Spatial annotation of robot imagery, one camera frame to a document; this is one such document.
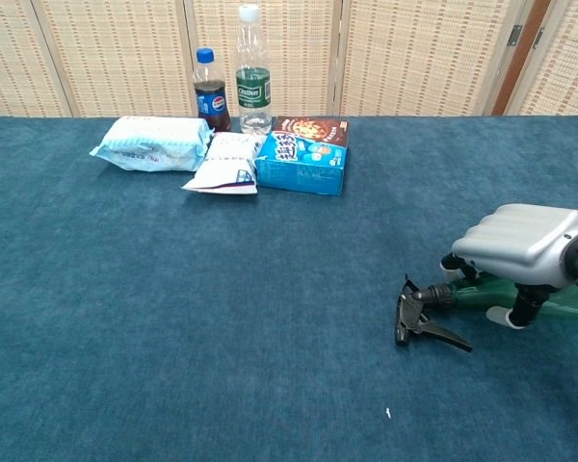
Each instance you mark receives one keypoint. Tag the narrow bamboo folding screen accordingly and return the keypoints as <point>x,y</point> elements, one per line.
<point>568,67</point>

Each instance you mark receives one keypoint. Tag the light blue wet wipes pack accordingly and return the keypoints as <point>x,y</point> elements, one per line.
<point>149,144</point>

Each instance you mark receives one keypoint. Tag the green spray bottle black trigger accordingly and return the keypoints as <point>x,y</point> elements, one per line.
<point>491,293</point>

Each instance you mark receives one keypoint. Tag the blue cookie box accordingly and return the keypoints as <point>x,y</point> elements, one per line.
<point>298,168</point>

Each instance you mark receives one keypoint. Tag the blue carpet table cover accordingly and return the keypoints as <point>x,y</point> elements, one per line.
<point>173,313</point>

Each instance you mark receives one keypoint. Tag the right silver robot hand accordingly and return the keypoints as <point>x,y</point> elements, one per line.
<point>520,240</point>

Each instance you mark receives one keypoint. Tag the clear water bottle green label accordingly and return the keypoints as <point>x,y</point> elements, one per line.
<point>253,91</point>

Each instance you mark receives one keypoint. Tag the white snack bag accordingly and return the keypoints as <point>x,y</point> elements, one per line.
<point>226,166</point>

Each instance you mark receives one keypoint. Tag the metal screen hinge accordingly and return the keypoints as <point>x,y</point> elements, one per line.
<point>538,38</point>
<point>514,35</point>

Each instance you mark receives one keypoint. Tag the cola bottle blue cap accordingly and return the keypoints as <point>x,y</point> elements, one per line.
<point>211,101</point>

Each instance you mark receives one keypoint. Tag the wide bamboo folding screen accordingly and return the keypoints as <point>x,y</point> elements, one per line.
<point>125,58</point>

